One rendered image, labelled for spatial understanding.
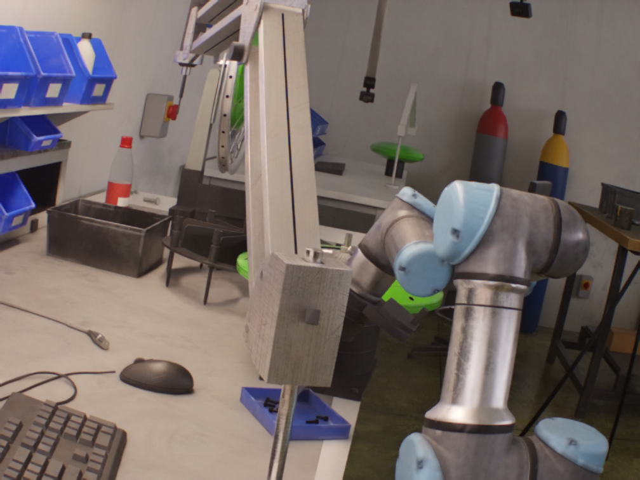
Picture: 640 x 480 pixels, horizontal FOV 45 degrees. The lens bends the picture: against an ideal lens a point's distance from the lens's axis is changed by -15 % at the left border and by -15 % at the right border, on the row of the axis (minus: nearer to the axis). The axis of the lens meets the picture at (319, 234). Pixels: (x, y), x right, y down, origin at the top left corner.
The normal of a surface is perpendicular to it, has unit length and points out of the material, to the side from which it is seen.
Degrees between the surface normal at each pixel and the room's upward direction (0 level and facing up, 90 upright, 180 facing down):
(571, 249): 96
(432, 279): 102
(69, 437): 72
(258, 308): 90
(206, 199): 90
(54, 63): 88
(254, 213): 50
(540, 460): 43
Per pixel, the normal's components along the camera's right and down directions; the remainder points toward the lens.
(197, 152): -0.05, 0.15
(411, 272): 0.03, 0.37
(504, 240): 0.03, -0.05
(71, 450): 0.27, -0.95
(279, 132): 0.35, -0.47
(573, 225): 0.47, -0.25
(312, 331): 0.31, 0.21
